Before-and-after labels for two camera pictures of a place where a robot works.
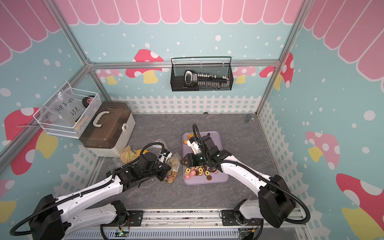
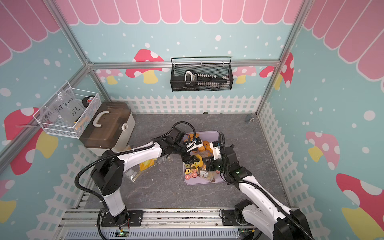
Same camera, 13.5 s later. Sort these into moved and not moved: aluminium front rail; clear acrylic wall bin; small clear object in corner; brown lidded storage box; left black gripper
Moved: left black gripper
Not moved: brown lidded storage box; aluminium front rail; small clear object in corner; clear acrylic wall bin
